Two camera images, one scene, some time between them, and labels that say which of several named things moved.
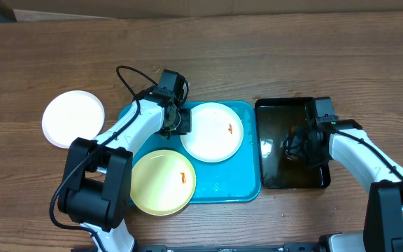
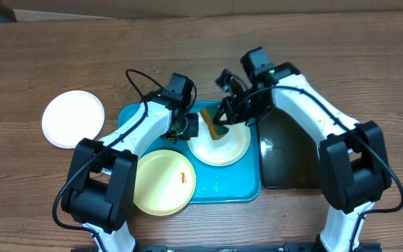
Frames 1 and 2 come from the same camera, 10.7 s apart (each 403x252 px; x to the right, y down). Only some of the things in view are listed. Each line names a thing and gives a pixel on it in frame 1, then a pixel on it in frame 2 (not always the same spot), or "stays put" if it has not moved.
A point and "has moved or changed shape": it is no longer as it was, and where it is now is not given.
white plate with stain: (71, 115) stays put
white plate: (216, 133) has moved or changed shape
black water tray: (276, 117) stays put
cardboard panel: (32, 10) stays put
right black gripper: (300, 151) to (234, 113)
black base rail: (287, 247) stays put
